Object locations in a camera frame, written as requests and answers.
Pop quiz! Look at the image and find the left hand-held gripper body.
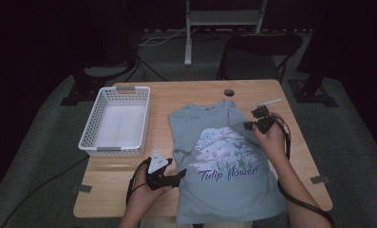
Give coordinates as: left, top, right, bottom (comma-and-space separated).
145, 150, 181, 191

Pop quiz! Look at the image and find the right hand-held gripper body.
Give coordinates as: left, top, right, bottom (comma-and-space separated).
251, 97, 283, 134

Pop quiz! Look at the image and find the light blue t-shirt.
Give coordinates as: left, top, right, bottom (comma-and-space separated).
168, 99, 288, 226

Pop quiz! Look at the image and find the white perforated plastic basket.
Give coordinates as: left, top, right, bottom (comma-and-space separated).
78, 85, 152, 158

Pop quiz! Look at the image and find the person's right hand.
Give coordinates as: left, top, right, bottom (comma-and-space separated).
252, 114, 289, 162

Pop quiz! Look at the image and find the person's left hand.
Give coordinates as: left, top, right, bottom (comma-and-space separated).
125, 167, 173, 214

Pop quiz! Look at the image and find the black stand base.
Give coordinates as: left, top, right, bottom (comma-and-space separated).
59, 0, 139, 107
286, 0, 340, 108

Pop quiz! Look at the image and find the black chair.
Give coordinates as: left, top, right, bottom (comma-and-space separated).
216, 31, 305, 86

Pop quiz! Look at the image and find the grey tape strip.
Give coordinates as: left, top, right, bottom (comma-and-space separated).
70, 183, 93, 194
310, 174, 331, 185

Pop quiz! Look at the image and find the left hand-held gripper black cable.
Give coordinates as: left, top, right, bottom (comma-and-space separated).
125, 157, 153, 207

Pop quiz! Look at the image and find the hand-held gripper black cable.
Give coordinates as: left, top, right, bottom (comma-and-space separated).
125, 157, 153, 207
272, 113, 336, 228

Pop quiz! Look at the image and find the right hand-held gripper black cable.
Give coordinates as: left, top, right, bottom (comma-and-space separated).
272, 113, 336, 228

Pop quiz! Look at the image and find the black floor cable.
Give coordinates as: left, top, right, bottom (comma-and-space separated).
0, 155, 91, 228
124, 54, 169, 84

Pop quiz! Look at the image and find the desk with white metal frame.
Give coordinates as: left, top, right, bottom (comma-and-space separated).
183, 0, 269, 67

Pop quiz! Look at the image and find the white floor cable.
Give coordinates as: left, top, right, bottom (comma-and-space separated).
138, 28, 191, 48

